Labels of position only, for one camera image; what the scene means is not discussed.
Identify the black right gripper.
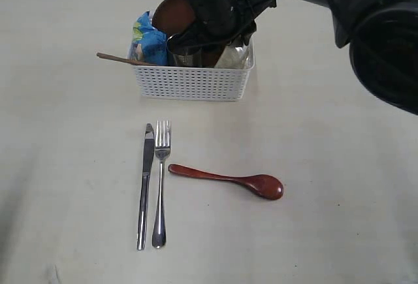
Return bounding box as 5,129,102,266
173,0,277,48

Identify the silver fork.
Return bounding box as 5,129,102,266
152,120,171,249

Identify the silver table knife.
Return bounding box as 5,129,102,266
137,123,155,251

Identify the reddish brown wooden spoon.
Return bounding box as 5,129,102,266
168,164,284,200

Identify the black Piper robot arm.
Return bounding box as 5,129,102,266
169,0,417,114

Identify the clear glass bowl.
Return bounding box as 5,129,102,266
215,39,252,70

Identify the brown round wooden plate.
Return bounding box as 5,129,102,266
152,0,223,68

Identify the stainless steel cup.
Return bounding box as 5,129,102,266
166,34,202,68

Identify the blue snack packet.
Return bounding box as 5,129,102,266
128,11,168,66

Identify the white perforated plastic basket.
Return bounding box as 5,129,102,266
132,42,255,101

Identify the wooden chopstick upper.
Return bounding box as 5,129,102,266
96,52,157,67

